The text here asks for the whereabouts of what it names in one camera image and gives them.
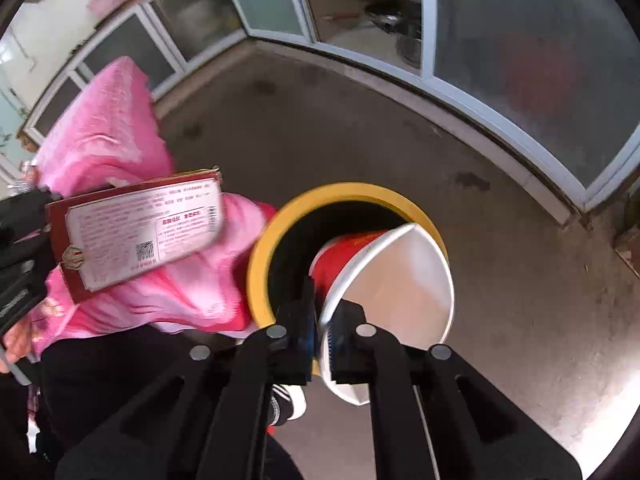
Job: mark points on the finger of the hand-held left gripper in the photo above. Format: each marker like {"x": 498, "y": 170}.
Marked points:
{"x": 27, "y": 212}

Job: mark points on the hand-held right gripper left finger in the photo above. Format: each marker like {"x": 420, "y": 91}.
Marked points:
{"x": 295, "y": 340}

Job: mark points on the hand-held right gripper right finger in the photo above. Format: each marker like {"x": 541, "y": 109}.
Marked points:
{"x": 345, "y": 347}

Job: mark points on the red and white paper cup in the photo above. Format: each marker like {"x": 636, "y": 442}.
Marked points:
{"x": 400, "y": 285}

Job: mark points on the red cardboard box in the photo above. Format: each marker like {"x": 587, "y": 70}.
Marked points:
{"x": 130, "y": 230}

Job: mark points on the yellow-rimmed black trash bin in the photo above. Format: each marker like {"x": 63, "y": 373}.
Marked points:
{"x": 350, "y": 191}

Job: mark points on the person's left hand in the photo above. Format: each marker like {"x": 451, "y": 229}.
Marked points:
{"x": 11, "y": 342}

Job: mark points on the black and white shoe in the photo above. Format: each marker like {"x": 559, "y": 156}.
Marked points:
{"x": 287, "y": 402}

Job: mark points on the pink floral blanket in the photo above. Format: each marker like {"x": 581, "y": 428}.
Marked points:
{"x": 110, "y": 125}

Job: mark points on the white cabinet with frosted doors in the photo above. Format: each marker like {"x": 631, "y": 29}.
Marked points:
{"x": 165, "y": 25}

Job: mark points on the steel pot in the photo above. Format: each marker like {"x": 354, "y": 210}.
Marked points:
{"x": 409, "y": 42}

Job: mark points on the dark frying pan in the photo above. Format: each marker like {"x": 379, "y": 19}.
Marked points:
{"x": 382, "y": 20}

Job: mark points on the white cabinet with open shelves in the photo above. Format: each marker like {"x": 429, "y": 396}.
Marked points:
{"x": 500, "y": 50}

